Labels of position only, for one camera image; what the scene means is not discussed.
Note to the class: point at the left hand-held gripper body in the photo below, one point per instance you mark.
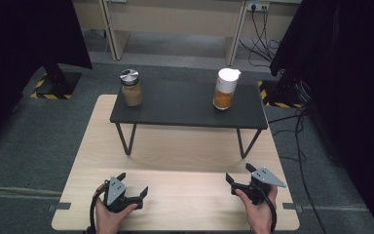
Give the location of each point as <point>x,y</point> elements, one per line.
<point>118,195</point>

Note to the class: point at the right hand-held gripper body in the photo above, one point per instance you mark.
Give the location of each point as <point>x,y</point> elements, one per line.
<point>262,182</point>

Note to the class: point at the white-lidded jar of orange powder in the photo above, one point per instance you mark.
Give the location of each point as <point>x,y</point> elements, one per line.
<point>224,92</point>

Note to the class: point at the silver-lidded jar of beige powder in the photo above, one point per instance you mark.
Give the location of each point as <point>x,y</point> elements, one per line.
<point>131,92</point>

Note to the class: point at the black shelf with metal legs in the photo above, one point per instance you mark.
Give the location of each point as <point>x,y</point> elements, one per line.
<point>188,104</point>

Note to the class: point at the person's left hand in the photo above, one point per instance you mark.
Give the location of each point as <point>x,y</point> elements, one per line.
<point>110,219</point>

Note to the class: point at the person's right hand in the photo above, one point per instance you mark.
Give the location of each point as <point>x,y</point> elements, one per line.
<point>259,214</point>

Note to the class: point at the grey tape strip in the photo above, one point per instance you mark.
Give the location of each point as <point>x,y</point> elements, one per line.
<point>60,206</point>
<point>291,207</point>

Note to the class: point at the yellow-black hazard tape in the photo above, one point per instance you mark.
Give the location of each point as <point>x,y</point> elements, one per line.
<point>50,96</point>
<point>280,104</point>

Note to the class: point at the black stand base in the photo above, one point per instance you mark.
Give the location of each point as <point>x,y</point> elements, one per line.
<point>60,81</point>
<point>285,91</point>

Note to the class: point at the black curtain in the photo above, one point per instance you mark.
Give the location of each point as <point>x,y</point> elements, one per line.
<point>19,48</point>
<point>347,97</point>

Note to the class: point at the beige background desk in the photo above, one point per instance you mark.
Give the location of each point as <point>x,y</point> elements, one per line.
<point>175,19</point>

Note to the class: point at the white wall socket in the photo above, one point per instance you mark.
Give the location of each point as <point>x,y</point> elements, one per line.
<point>258,5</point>

